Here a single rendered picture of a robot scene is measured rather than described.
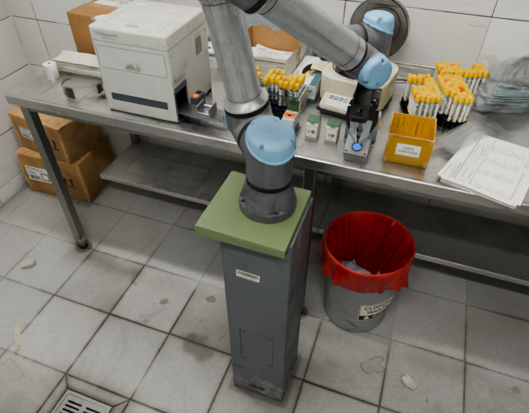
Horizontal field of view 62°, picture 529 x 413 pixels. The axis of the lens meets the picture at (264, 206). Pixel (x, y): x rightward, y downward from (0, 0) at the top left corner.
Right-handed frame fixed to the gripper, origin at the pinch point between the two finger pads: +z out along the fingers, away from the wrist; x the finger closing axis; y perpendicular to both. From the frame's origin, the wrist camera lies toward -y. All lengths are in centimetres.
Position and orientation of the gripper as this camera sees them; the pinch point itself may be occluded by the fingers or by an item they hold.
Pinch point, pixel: (357, 141)
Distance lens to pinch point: 133.3
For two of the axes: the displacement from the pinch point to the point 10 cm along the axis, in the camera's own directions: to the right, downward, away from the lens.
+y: 3.4, -6.3, 7.0
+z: 0.0, 7.4, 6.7
